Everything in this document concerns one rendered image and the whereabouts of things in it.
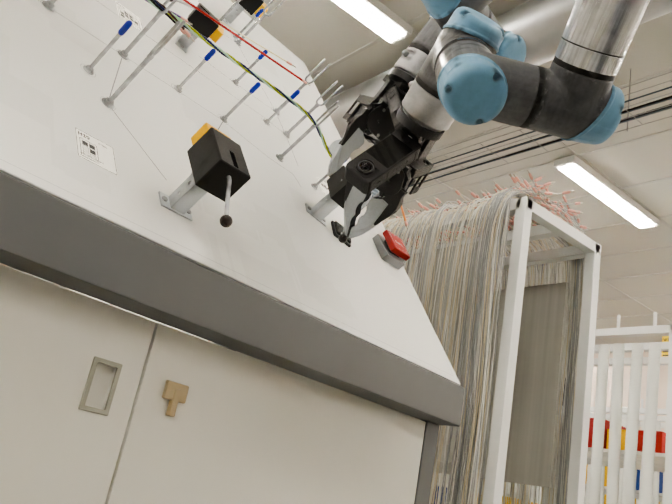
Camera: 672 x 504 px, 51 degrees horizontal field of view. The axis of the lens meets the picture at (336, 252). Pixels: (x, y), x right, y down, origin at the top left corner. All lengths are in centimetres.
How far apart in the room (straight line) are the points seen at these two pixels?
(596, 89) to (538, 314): 129
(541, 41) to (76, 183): 316
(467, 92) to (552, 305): 132
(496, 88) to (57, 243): 49
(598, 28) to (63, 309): 64
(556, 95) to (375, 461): 58
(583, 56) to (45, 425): 69
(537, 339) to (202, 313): 142
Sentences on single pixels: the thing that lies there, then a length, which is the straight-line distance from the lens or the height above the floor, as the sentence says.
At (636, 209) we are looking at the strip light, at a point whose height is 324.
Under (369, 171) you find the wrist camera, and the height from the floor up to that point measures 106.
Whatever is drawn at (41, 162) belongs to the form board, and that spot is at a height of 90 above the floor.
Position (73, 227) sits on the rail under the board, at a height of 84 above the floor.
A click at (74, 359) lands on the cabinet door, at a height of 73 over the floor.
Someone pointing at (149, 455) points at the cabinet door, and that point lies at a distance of 81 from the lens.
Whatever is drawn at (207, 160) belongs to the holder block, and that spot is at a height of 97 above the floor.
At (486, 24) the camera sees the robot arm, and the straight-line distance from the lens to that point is 93.
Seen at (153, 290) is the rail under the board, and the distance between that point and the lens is 75.
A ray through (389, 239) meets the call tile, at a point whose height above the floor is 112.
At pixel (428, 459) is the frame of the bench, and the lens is 120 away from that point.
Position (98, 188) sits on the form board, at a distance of 76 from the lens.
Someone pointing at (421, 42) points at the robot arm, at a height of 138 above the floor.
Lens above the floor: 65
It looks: 19 degrees up
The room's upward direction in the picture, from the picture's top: 11 degrees clockwise
